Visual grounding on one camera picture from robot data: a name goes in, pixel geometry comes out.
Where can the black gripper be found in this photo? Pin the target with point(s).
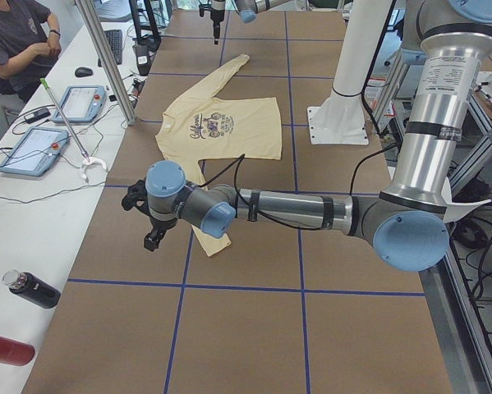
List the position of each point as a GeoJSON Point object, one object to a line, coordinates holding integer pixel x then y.
{"type": "Point", "coordinates": [217, 16]}
{"type": "Point", "coordinates": [159, 224]}

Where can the yellow long sleeve shirt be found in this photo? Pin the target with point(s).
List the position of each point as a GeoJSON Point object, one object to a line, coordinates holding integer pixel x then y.
{"type": "Point", "coordinates": [199, 126]}

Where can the reacher grabber stick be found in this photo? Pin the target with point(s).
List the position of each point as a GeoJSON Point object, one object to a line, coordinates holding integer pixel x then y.
{"type": "Point", "coordinates": [88, 160]}

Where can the black keyboard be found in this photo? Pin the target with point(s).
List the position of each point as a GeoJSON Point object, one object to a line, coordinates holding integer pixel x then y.
{"type": "Point", "coordinates": [115, 42]}

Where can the black water bottle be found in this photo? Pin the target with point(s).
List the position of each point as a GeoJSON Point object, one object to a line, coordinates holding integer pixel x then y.
{"type": "Point", "coordinates": [29, 287]}

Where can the black computer mouse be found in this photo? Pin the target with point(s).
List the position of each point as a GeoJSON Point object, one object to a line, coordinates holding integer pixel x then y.
{"type": "Point", "coordinates": [81, 72]}

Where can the lower blue teach pendant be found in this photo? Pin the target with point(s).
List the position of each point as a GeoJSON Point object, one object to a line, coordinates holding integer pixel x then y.
{"type": "Point", "coordinates": [36, 152]}

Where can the blue teach pendant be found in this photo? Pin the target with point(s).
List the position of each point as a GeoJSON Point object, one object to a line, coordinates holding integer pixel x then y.
{"type": "Point", "coordinates": [36, 152]}
{"type": "Point", "coordinates": [82, 103]}

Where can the upper blue teach pendant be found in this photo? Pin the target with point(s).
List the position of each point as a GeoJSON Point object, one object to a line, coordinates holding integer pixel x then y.
{"type": "Point", "coordinates": [82, 103]}

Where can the red water bottle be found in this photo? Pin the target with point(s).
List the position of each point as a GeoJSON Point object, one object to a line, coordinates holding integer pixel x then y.
{"type": "Point", "coordinates": [15, 352]}

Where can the seated person grey shirt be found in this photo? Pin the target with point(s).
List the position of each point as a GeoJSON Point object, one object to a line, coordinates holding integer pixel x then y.
{"type": "Point", "coordinates": [29, 44]}

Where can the aluminium frame post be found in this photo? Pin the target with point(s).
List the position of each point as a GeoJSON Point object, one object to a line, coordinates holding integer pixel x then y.
{"type": "Point", "coordinates": [105, 54]}

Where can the white camera mast pedestal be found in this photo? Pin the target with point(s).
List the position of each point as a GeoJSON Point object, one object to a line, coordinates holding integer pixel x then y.
{"type": "Point", "coordinates": [341, 119]}

